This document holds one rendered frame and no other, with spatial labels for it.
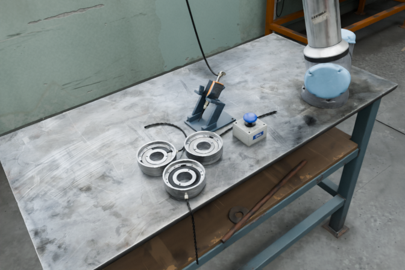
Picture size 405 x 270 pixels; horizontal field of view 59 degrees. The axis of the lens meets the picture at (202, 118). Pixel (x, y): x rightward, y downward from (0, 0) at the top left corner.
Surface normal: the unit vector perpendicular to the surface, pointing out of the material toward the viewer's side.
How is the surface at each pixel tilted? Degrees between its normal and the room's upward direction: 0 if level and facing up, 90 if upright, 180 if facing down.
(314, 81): 97
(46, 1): 90
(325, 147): 0
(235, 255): 0
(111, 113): 0
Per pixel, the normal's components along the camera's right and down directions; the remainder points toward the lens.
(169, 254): -0.05, -0.80
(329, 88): -0.32, 0.67
